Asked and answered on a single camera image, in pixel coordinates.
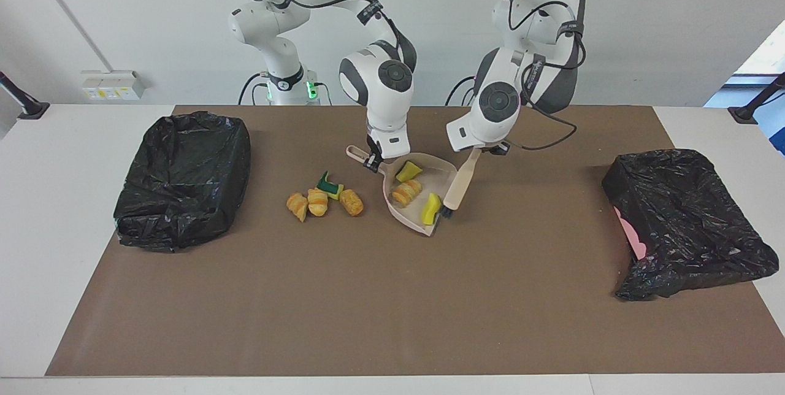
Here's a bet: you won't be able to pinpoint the long toy croissant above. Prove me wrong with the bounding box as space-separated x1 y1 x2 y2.
391 178 423 209

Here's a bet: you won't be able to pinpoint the brown toy bread roll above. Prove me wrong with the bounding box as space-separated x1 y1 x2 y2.
339 189 364 217

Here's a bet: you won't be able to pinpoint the green and yellow sponge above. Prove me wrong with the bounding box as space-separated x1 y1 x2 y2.
316 171 345 201

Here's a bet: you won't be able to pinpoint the beige hand brush black bristles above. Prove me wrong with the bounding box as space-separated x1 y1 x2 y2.
437 147 483 221

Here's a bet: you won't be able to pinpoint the beige plastic dustpan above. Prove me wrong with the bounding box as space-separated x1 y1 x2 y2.
346 145 459 237

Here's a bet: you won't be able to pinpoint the small toy croissant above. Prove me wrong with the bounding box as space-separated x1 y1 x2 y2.
286 193 308 223
307 188 330 217

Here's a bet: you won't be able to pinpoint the wavy yellow sponge piece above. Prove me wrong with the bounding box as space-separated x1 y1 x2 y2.
421 193 443 226

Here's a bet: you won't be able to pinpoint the pink plastic bin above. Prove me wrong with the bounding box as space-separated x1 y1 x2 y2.
615 208 648 261

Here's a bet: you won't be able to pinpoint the black trash bag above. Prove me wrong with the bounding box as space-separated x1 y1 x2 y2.
601 148 779 302
113 110 252 253

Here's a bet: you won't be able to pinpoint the brown table mat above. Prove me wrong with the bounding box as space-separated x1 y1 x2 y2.
45 105 785 377

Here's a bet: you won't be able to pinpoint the black clamp stand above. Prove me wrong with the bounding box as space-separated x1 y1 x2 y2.
728 73 785 125
0 71 51 121

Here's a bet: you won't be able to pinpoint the bright window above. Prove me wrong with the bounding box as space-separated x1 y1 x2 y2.
704 2 785 156

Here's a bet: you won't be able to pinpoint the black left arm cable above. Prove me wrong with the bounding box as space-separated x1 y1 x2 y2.
506 0 588 152

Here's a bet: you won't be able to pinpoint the black left base cable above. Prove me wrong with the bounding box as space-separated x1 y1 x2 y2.
446 75 478 106

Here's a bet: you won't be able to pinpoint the black base cable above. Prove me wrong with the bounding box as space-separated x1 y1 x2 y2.
238 73 270 105
446 75 478 106

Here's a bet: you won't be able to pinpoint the black right base cable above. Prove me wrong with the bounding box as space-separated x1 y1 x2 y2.
238 73 270 105

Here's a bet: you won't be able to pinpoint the white wall socket box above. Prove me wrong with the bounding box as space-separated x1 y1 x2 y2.
80 70 146 101

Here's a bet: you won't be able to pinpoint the white wall cable duct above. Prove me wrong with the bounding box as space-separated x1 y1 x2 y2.
23 0 114 72

